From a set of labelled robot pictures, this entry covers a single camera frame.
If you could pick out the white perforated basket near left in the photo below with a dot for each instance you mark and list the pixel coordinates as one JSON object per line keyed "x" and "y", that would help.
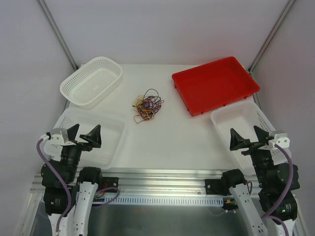
{"x": 113, "y": 132}

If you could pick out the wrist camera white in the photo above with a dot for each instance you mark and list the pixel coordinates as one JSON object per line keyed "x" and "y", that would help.
{"x": 57, "y": 136}
{"x": 276, "y": 138}

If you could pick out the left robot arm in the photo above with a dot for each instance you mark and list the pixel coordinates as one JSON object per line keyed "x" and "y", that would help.
{"x": 69, "y": 193}

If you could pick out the left frame post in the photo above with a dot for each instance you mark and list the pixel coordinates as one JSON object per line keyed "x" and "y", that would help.
{"x": 51, "y": 22}

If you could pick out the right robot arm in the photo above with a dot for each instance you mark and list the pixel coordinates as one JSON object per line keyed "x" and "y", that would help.
{"x": 277, "y": 177}

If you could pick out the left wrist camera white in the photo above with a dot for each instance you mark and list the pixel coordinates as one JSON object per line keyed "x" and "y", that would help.
{"x": 57, "y": 136}

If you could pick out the white perforated basket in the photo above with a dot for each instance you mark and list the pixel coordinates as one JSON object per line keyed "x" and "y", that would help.
{"x": 113, "y": 132}
{"x": 241, "y": 116}
{"x": 92, "y": 82}

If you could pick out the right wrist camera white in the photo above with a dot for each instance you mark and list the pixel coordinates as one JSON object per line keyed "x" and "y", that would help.
{"x": 276, "y": 138}

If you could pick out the white slotted cable duct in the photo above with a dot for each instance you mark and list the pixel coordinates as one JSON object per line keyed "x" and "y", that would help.
{"x": 200, "y": 201}

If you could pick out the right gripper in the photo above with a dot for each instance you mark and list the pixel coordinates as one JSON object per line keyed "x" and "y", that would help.
{"x": 252, "y": 148}

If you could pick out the red plastic tray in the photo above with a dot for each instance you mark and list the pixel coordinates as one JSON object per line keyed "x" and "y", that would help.
{"x": 214, "y": 85}

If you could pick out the white perforated basket far left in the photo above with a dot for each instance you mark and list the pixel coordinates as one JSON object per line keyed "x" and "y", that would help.
{"x": 92, "y": 82}

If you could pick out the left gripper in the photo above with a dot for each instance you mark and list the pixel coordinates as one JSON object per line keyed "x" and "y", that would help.
{"x": 79, "y": 144}

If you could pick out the right frame post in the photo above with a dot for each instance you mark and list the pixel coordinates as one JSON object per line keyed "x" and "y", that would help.
{"x": 275, "y": 28}

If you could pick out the frame post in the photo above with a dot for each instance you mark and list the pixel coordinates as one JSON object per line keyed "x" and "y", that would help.
{"x": 275, "y": 28}
{"x": 51, "y": 22}

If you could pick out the aluminium mounting rail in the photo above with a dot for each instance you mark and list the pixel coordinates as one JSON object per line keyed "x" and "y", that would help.
{"x": 152, "y": 182}

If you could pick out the white perforated basket right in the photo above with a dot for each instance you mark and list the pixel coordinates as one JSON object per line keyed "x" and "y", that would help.
{"x": 241, "y": 116}

